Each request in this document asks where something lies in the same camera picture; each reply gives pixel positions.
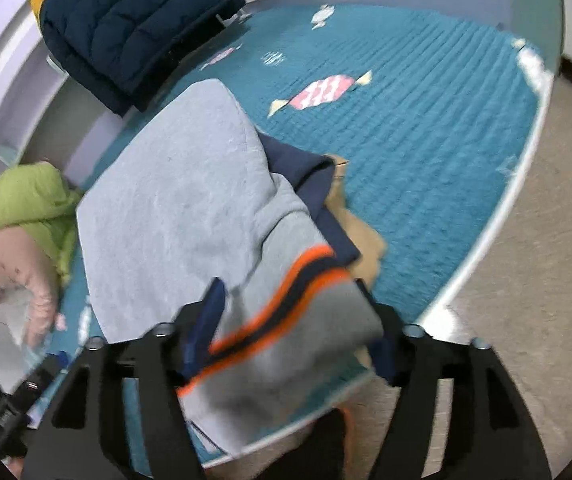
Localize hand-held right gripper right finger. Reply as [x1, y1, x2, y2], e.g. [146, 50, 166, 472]
[353, 280, 553, 480]

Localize green quilt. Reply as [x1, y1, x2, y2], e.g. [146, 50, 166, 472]
[0, 162, 84, 286]

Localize pink quilt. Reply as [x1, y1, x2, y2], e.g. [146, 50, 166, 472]
[0, 227, 62, 348]

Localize teal quilted bed mat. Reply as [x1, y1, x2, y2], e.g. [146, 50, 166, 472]
[26, 5, 552, 466]

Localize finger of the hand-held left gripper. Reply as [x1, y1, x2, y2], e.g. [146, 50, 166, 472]
[41, 351, 70, 372]

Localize khaki pants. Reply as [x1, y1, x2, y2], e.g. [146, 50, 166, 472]
[323, 155, 387, 368]

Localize grey navy zip jacket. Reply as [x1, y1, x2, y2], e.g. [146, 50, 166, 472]
[76, 78, 387, 480]

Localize yellow navy puffer jacket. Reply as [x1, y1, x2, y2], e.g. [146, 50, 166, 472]
[30, 0, 247, 116]

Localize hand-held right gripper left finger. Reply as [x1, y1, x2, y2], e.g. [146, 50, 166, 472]
[20, 277, 229, 480]

